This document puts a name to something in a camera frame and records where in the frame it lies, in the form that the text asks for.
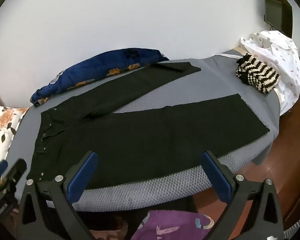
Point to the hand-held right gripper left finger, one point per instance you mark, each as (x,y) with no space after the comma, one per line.
(82,177)

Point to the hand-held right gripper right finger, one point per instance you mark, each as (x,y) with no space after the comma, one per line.
(216,177)

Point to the black pants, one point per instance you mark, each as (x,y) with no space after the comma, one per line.
(140,142)

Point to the white floral pillow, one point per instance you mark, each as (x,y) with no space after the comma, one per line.
(2,130)

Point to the person's purple patterned clothing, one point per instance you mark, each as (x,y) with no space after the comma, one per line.
(170,225)

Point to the grey padded work table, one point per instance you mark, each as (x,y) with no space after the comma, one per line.
(215,80)

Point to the blue floral cushion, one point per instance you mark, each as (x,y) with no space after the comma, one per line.
(90,70)

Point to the black and cream striped knit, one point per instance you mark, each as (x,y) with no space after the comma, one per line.
(260,77)

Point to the white dotted cloth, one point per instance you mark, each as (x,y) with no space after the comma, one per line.
(277,55)

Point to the black wall television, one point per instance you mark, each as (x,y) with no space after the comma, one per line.
(277,10)

